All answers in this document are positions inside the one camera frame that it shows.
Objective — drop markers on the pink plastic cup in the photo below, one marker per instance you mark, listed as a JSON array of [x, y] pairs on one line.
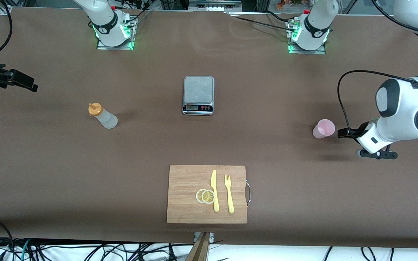
[[323, 129]]

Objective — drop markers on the yellow plastic fork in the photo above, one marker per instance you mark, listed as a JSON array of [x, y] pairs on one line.
[[230, 199]]

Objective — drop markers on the silver kitchen scale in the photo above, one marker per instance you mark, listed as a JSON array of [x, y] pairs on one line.
[[199, 90]]

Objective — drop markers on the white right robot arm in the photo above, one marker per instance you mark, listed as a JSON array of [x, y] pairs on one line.
[[105, 21]]

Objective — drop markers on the yellow plastic knife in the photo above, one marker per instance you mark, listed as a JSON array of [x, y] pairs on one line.
[[214, 185]]

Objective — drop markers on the wooden cutting board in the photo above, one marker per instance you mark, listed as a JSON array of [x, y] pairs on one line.
[[183, 188]]

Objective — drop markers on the aluminium profile post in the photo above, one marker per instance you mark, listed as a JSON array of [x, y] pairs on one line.
[[261, 5]]

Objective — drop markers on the small metal bracket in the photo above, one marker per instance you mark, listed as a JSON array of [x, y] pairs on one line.
[[212, 237]]

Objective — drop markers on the clear sauce bottle orange cap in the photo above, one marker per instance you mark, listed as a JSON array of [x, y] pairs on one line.
[[107, 120]]

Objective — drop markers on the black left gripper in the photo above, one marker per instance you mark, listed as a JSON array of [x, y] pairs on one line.
[[358, 131]]

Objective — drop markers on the grey box white connectors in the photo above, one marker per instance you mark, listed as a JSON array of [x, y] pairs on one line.
[[214, 8]]

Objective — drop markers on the aluminium corner bracket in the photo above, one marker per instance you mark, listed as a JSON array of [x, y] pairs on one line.
[[5, 10]]

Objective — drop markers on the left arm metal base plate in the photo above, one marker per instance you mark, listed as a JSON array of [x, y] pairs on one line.
[[307, 52]]

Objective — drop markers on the lemon slice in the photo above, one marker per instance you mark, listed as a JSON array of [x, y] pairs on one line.
[[198, 196], [208, 197]]

